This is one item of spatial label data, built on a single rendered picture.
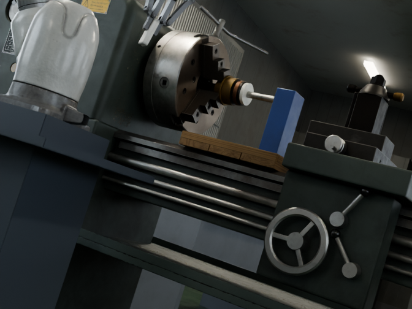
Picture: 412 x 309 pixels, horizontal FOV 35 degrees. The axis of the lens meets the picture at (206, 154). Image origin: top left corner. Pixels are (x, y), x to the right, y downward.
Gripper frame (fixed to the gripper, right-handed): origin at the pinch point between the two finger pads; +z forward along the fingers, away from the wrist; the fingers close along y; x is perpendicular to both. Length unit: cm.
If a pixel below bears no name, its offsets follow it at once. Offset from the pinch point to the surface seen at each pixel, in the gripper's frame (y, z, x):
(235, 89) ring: 37.7, -6.2, 20.1
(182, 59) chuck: 20.2, -6.3, 25.3
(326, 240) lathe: 48, 27, -35
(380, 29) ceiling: 381, -295, 460
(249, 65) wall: 343, -231, 655
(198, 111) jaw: 33.3, 3.9, 26.9
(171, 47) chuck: 17.3, -8.9, 30.8
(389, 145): 63, -4, -24
